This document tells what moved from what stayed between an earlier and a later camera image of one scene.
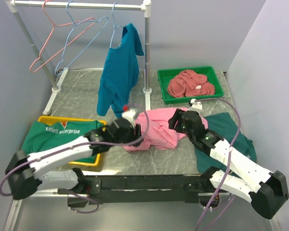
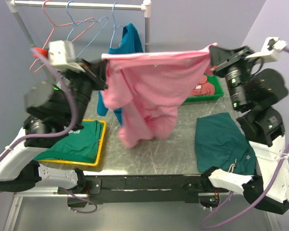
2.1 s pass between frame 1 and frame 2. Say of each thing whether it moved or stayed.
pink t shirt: moved
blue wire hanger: stayed
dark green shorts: stayed
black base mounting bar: stayed
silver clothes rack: stayed
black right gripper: moved
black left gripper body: moved
